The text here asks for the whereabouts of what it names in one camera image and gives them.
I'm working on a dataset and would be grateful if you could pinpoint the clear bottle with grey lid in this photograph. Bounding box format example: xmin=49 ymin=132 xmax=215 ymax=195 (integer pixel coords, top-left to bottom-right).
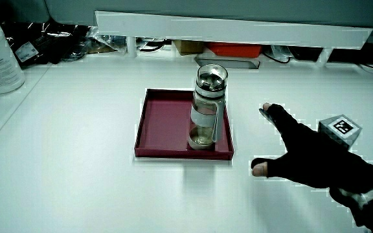
xmin=187 ymin=63 xmax=229 ymax=151

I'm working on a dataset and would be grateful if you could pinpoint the person's right hand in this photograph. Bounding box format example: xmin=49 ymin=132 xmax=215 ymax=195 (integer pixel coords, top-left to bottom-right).
xmin=251 ymin=102 xmax=373 ymax=192

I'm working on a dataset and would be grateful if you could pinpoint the brown cardboard box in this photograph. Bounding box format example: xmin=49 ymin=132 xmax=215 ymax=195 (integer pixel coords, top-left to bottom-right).
xmin=173 ymin=39 xmax=205 ymax=56

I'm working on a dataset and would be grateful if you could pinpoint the dark red tray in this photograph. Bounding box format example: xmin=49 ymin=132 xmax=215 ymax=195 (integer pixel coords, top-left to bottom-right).
xmin=133 ymin=88 xmax=235 ymax=161

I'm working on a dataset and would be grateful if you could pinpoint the white desk shelf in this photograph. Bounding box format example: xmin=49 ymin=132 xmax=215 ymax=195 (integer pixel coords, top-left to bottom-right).
xmin=95 ymin=10 xmax=373 ymax=67

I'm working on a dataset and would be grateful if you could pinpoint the grey flat tablet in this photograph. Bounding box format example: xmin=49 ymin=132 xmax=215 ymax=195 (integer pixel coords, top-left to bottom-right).
xmin=194 ymin=56 xmax=261 ymax=70

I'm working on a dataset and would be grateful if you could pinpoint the orange box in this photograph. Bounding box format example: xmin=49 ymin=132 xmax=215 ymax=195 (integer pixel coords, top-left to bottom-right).
xmin=205 ymin=41 xmax=264 ymax=59

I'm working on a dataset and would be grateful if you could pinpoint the black plastic bag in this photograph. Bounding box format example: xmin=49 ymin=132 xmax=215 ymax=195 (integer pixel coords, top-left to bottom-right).
xmin=1 ymin=21 xmax=92 ymax=67

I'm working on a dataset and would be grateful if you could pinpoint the clear plastic bag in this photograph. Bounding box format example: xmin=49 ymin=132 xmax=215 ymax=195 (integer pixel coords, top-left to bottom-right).
xmin=87 ymin=27 xmax=129 ymax=53

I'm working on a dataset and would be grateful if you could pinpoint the black cable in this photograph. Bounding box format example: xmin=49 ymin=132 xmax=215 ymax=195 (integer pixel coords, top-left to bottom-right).
xmin=139 ymin=40 xmax=168 ymax=53
xmin=263 ymin=47 xmax=291 ymax=64

